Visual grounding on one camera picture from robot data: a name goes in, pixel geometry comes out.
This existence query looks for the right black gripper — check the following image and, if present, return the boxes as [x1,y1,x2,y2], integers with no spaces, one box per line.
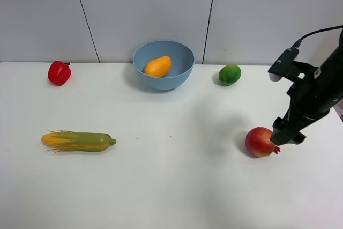
[270,61,342,146]

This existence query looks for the red pomegranate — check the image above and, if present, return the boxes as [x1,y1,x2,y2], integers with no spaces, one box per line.
[245,127,281,158]

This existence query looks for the green lime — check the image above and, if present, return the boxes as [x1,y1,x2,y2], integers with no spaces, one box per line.
[218,64,241,86]

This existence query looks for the yellow mango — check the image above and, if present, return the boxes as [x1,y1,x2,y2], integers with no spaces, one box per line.
[144,56,172,78]

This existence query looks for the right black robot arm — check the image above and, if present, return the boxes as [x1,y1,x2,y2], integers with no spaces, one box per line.
[268,35,342,146]

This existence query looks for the blue plastic bowl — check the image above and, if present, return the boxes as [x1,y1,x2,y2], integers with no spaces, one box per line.
[132,40,195,91]

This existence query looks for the corn cob with husk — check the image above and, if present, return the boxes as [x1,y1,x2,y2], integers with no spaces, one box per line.
[41,130,117,152]

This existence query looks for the red bell pepper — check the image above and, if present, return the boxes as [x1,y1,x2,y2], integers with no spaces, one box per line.
[48,61,71,86]

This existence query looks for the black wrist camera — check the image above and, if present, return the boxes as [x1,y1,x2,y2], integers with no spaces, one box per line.
[268,48,307,83]

